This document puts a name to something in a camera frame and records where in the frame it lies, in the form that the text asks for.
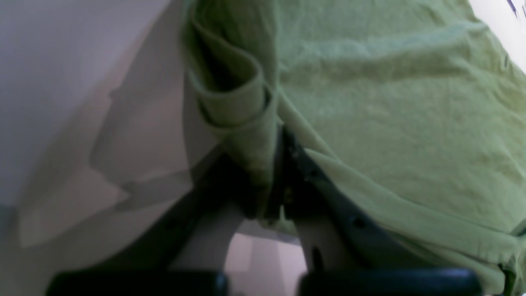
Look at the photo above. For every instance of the green t-shirt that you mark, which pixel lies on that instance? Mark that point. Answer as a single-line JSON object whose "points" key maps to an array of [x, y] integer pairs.
{"points": [[412, 107]]}

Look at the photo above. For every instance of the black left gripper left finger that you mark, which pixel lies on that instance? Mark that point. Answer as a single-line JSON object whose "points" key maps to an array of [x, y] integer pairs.
{"points": [[183, 253]]}

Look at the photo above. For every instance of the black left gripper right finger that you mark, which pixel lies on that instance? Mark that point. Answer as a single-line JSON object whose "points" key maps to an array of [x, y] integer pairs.
{"points": [[346, 252]]}

